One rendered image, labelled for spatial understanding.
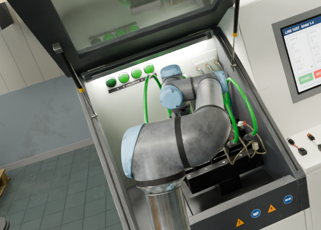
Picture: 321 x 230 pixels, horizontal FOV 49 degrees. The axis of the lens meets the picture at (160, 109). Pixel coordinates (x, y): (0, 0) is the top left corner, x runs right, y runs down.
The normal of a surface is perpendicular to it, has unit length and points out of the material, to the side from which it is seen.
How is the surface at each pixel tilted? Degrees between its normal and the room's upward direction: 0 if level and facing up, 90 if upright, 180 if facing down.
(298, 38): 76
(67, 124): 90
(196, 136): 55
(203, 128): 50
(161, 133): 30
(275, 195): 90
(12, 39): 90
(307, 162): 0
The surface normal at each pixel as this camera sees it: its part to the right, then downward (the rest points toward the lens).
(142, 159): -0.26, 0.18
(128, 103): 0.25, 0.35
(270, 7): 0.18, 0.13
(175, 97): -0.10, 0.45
